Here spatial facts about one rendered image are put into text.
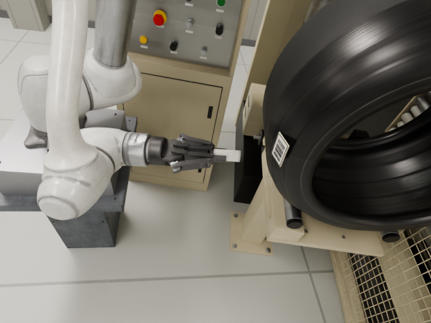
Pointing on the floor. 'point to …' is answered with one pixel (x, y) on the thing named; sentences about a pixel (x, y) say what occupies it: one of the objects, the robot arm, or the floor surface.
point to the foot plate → (236, 245)
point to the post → (254, 218)
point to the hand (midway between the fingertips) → (226, 155)
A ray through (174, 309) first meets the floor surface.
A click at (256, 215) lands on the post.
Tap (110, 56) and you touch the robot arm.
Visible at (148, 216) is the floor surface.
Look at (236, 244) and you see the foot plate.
